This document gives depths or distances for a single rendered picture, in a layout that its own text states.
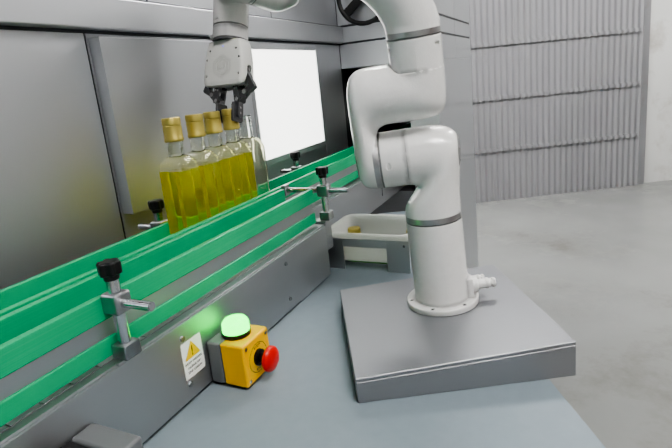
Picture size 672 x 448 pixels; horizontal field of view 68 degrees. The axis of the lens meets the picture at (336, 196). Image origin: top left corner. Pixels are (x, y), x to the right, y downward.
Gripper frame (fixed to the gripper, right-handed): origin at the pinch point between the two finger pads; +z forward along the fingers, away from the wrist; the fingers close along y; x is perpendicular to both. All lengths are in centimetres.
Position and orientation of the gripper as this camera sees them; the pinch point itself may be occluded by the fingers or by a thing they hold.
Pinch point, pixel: (229, 112)
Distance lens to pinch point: 111.0
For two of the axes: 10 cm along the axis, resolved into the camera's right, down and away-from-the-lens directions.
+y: 9.0, 0.1, -4.4
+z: -0.1, 10.0, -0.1
